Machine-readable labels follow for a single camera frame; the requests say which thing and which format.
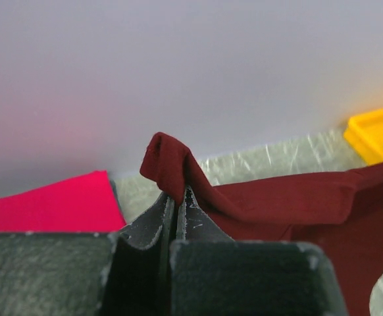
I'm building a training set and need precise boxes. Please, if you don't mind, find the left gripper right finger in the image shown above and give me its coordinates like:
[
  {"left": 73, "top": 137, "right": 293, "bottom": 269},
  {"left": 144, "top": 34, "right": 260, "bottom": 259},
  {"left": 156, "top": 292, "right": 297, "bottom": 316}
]
[{"left": 170, "top": 188, "right": 347, "bottom": 315}]

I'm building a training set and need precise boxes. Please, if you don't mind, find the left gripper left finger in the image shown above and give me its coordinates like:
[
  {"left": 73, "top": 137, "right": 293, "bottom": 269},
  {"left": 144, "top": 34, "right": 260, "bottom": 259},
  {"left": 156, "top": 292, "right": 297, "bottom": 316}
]
[{"left": 0, "top": 194, "right": 174, "bottom": 315}]

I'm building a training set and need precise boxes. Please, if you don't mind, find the dark red t-shirt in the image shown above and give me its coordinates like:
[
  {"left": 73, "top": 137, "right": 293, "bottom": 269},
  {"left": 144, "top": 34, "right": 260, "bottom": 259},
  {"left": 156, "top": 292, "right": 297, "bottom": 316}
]
[{"left": 140, "top": 132, "right": 383, "bottom": 315}]

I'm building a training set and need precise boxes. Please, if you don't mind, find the folded pink t-shirt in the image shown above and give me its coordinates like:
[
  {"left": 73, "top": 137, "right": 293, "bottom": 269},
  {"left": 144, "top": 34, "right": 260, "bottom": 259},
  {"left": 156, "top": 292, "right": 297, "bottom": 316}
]
[{"left": 0, "top": 171, "right": 126, "bottom": 232}]

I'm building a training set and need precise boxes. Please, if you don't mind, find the yellow plastic tray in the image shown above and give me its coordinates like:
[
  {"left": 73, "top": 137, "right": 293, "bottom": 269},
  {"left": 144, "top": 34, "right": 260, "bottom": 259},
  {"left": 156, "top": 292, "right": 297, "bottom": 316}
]
[{"left": 344, "top": 108, "right": 383, "bottom": 165}]

